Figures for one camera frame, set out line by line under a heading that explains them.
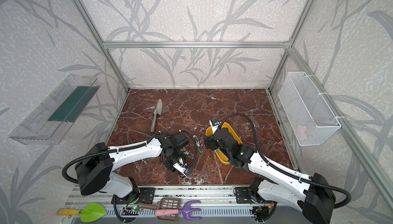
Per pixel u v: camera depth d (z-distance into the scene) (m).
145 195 0.73
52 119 0.64
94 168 0.42
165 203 0.72
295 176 0.43
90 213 0.68
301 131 0.73
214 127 0.67
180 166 0.68
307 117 0.63
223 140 0.55
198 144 0.91
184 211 0.68
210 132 0.95
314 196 0.39
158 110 1.05
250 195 0.65
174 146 0.62
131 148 0.50
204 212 0.77
